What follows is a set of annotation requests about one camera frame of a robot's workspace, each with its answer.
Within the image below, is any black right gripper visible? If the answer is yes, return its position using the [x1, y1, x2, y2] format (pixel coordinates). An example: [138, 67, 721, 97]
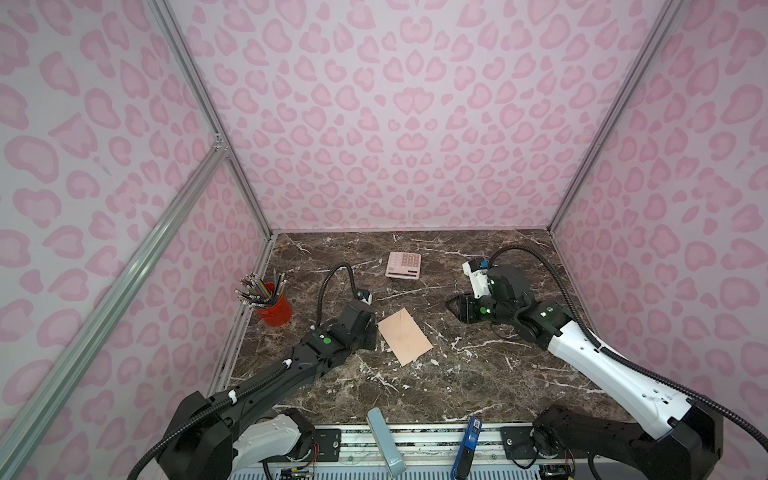
[441, 291, 517, 325]

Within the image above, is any beige envelope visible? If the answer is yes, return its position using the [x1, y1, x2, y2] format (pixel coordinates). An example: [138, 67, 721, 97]
[377, 308, 433, 366]

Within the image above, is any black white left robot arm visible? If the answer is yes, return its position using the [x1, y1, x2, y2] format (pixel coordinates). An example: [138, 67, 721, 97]
[128, 262, 378, 479]

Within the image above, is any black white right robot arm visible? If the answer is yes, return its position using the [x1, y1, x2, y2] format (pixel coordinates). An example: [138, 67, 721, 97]
[446, 245, 767, 479]

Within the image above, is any pink calculator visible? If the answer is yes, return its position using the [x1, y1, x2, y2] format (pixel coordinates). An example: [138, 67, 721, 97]
[385, 252, 421, 280]

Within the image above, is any red pencil cup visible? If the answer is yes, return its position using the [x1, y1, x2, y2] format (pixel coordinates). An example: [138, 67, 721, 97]
[258, 293, 293, 327]

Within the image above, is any coloured pencils bundle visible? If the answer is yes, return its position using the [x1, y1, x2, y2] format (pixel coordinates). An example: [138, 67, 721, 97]
[234, 271, 286, 310]

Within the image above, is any light blue stapler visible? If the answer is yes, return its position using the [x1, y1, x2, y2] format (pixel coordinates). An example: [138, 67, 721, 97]
[366, 407, 407, 479]

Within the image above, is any blue utility knife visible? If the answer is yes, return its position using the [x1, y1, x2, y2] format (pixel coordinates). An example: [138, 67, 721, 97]
[450, 416, 483, 480]

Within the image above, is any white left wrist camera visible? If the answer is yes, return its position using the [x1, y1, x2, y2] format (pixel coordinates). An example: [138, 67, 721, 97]
[356, 289, 372, 305]

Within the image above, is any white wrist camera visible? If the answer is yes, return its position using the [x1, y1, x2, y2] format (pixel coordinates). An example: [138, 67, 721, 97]
[356, 289, 372, 305]
[462, 257, 491, 299]

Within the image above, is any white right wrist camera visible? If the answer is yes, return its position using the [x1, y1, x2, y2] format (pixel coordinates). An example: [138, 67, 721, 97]
[462, 257, 491, 299]

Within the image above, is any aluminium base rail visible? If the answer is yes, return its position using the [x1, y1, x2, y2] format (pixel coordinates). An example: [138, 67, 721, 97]
[161, 419, 685, 480]

